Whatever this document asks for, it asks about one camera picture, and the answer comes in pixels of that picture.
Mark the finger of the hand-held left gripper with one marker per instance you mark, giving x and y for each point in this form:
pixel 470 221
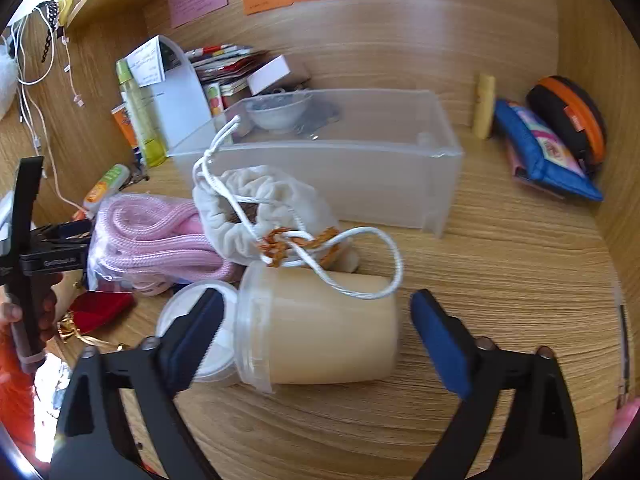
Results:
pixel 75 230
pixel 72 257

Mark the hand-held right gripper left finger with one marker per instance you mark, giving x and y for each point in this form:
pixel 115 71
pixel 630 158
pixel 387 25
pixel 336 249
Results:
pixel 200 332

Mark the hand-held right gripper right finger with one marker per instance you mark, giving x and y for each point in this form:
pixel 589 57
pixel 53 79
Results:
pixel 442 347

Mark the white round jar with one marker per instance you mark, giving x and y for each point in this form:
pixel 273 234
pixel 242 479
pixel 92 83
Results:
pixel 175 312

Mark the red velvet pouch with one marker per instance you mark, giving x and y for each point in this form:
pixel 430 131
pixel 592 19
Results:
pixel 105 305

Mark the gold ribbon ornament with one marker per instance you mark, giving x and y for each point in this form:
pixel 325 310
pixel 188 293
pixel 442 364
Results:
pixel 67 332

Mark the beige plastic jar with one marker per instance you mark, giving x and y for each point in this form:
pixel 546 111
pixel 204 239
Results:
pixel 325 330

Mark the clear plastic storage box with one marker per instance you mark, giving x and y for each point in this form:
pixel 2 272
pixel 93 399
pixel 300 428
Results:
pixel 350 185

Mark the person's left forearm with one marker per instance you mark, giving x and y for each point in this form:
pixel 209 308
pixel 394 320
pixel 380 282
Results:
pixel 12 390

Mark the wooden desktop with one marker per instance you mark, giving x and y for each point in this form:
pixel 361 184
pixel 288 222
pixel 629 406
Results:
pixel 500 270

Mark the person's left hand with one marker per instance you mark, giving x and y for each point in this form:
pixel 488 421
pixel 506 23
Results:
pixel 50 305

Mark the white squeeze bottle orange label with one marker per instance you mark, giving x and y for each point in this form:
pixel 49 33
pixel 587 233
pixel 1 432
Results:
pixel 105 185

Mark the metal nail clippers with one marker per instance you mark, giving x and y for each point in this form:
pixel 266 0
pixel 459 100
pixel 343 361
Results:
pixel 139 174

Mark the orange tube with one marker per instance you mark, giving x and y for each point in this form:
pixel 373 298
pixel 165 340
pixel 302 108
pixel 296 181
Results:
pixel 125 127

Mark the yellow spray bottle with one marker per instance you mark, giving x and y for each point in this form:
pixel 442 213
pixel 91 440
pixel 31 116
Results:
pixel 142 125

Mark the white plastic bag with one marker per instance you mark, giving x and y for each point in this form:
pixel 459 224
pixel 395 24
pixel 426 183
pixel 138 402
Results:
pixel 6 85

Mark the white paper sheets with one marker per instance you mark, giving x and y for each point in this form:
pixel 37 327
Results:
pixel 175 105

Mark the white handwritten paper sheet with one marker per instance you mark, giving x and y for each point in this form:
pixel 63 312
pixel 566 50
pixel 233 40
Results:
pixel 145 62

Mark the fruit print booklet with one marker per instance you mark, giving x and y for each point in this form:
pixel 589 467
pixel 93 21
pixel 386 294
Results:
pixel 214 100

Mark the pink wallet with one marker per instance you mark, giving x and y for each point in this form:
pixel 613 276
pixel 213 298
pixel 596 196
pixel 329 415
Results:
pixel 517 170

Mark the blue zip pouch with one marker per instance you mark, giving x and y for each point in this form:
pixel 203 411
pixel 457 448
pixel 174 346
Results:
pixel 540 155

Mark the yellow cloth tag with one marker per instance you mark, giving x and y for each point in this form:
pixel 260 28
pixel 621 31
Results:
pixel 65 5

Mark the stack of books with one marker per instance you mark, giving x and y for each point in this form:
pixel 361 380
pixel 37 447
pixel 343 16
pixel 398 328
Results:
pixel 225 62

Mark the white bowl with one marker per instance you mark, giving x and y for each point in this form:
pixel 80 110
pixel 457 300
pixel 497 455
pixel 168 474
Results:
pixel 277 112

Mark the small yellow bottle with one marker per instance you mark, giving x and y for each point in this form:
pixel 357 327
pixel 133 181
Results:
pixel 484 110

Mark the small white box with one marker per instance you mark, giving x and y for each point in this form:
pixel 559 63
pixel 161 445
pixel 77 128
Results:
pixel 270 75

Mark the black orange round case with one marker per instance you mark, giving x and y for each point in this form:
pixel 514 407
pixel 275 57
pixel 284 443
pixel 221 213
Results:
pixel 555 105

